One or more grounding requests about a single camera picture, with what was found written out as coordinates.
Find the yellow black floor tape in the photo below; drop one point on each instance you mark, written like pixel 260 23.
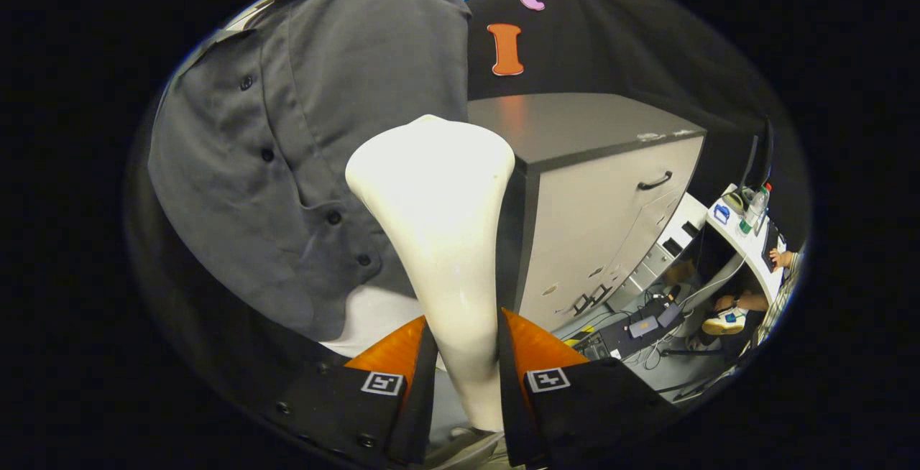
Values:
pixel 578 337

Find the black keyboard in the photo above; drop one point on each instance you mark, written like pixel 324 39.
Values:
pixel 770 247

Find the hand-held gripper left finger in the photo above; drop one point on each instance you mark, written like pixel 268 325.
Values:
pixel 422 398

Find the small grey device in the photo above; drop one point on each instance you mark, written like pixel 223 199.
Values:
pixel 643 326

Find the white garment steamer head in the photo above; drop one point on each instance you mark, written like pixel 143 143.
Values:
pixel 431 204

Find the cream mannequin torso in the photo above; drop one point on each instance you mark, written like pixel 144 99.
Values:
pixel 374 319

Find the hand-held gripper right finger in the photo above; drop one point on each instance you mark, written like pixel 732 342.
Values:
pixel 512 398

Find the black electronics board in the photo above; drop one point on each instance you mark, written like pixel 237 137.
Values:
pixel 618 337

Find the small blue item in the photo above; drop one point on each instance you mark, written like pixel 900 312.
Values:
pixel 721 214

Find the computer monitor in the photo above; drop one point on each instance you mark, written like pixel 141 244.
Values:
pixel 767 157

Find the grey cabinet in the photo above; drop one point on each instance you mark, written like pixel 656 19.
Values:
pixel 596 204

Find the grey button-up shirt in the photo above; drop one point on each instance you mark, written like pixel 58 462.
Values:
pixel 345 82

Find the white computer desk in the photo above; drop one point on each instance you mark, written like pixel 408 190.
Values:
pixel 747 251

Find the red cap plastic bottle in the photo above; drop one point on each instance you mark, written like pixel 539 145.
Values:
pixel 760 200

